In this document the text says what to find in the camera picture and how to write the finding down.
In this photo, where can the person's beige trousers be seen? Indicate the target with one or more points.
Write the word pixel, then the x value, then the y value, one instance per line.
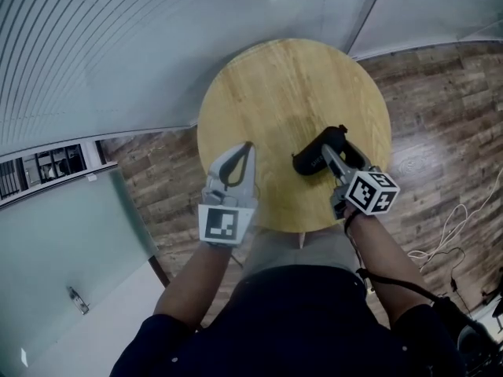
pixel 298 249

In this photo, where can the person's right forearm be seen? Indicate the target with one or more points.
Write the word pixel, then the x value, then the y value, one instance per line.
pixel 383 257

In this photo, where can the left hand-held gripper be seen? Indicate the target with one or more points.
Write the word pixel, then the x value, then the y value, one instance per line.
pixel 226 222

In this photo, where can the dark shelving behind glass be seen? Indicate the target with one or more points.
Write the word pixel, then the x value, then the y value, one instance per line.
pixel 43 168

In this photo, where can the person's dark navy shirt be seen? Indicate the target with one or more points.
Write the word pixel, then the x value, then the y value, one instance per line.
pixel 298 328

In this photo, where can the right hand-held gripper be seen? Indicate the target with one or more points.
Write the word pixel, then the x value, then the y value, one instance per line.
pixel 371 192

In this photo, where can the person's left forearm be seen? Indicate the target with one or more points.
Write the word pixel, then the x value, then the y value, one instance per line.
pixel 192 281

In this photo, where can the frosted glass door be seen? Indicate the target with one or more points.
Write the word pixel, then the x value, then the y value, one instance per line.
pixel 67 249

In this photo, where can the round wooden table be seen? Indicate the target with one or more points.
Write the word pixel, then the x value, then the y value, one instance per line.
pixel 275 104

